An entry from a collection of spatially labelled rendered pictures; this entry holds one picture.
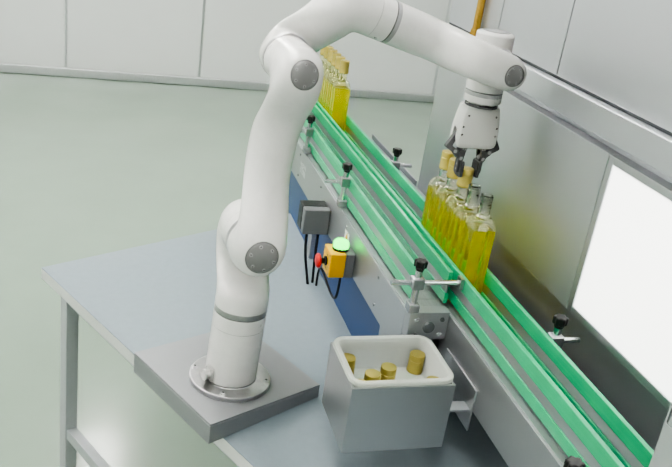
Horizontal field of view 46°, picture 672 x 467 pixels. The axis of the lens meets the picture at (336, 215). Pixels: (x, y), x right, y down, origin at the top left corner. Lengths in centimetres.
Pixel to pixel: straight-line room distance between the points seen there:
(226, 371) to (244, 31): 596
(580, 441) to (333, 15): 90
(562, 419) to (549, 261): 43
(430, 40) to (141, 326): 107
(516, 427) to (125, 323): 110
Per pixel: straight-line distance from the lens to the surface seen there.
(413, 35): 167
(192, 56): 759
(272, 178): 165
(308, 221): 236
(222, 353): 182
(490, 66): 168
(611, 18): 171
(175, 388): 187
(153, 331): 217
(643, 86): 160
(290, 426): 187
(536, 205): 183
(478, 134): 182
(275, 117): 160
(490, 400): 165
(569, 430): 146
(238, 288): 176
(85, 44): 755
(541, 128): 183
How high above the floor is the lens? 189
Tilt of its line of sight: 22 degrees down
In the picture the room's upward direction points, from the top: 8 degrees clockwise
